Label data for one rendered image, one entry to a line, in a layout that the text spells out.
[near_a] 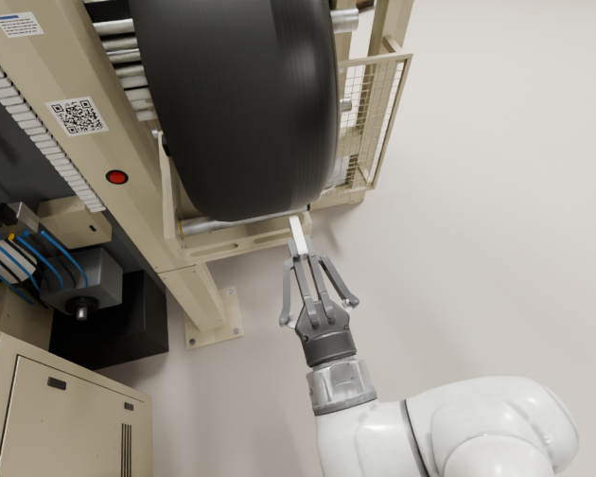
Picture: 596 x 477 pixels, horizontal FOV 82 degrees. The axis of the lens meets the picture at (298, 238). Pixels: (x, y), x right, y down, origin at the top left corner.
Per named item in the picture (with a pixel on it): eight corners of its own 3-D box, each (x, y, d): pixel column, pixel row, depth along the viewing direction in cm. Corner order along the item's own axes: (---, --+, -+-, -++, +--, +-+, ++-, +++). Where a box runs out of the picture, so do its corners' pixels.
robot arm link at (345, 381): (316, 416, 42) (304, 366, 44) (311, 414, 50) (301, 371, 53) (385, 396, 43) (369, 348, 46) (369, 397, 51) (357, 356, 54)
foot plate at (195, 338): (187, 350, 160) (185, 348, 158) (183, 298, 174) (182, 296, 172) (243, 336, 164) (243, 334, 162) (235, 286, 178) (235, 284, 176)
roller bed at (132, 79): (121, 128, 110) (69, 30, 85) (122, 100, 117) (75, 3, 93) (184, 117, 112) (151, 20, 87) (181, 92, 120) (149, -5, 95)
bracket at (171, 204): (175, 259, 89) (163, 239, 81) (167, 155, 110) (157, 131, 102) (188, 256, 89) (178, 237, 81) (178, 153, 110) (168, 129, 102)
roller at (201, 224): (182, 240, 89) (176, 233, 85) (180, 225, 91) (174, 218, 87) (309, 213, 94) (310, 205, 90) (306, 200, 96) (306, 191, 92)
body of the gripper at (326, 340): (366, 352, 46) (345, 288, 50) (306, 368, 45) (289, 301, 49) (356, 358, 53) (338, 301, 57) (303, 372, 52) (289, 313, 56)
